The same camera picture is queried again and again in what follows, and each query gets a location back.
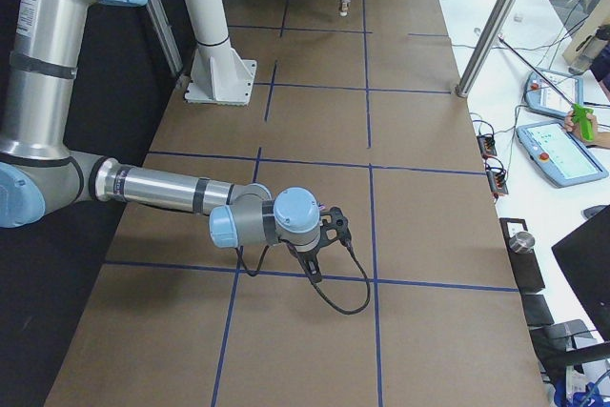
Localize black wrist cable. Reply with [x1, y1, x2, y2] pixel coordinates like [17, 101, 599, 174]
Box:
[236, 238, 372, 316]

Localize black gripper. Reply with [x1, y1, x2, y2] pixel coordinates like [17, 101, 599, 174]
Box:
[288, 234, 334, 283]

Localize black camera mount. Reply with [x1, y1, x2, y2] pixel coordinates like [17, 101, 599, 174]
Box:
[318, 207, 353, 249]

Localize white pedestal column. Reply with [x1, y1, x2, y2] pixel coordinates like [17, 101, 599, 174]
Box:
[185, 0, 257, 106]

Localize white PPR pipe fitting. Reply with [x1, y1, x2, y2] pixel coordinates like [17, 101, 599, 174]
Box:
[338, 0, 351, 17]

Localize green handled grabber tool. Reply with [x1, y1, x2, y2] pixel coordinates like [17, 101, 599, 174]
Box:
[498, 34, 594, 142]

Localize far teach pendant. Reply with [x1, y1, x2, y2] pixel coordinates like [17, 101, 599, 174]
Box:
[523, 69, 584, 119]

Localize near teach pendant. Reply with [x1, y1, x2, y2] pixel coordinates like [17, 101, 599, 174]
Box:
[516, 121, 609, 188]

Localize aluminium frame post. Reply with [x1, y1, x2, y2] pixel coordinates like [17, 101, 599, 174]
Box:
[455, 0, 516, 98]

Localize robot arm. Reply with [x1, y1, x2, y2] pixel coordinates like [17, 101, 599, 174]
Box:
[1, 7, 289, 292]

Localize person hand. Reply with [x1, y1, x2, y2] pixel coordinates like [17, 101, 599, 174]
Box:
[563, 111, 599, 142]

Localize black laptop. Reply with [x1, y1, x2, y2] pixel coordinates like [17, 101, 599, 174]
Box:
[552, 212, 610, 340]

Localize black power box far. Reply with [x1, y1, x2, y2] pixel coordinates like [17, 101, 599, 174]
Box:
[477, 133, 498, 158]

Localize silver metal cylinder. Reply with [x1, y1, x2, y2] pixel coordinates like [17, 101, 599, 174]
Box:
[508, 231, 536, 254]

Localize teach pendant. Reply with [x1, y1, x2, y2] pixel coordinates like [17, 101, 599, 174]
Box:
[523, 69, 584, 119]
[516, 121, 609, 188]

